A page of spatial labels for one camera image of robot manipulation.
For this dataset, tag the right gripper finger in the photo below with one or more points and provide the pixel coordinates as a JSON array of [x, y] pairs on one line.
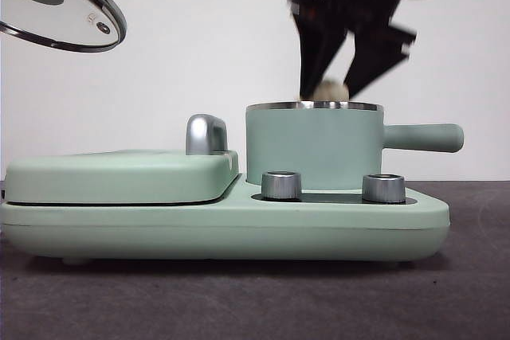
[[318, 53], [370, 61]]

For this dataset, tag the mint green breakfast machine base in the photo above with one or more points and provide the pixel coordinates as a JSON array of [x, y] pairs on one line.
[[279, 228]]

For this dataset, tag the glass pot lid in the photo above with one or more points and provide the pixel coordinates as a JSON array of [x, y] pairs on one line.
[[71, 17]]

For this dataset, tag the twisted white bun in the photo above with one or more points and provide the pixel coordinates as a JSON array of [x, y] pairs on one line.
[[330, 91]]

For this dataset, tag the silver control knob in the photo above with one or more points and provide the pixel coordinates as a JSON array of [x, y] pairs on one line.
[[383, 188], [281, 186]]

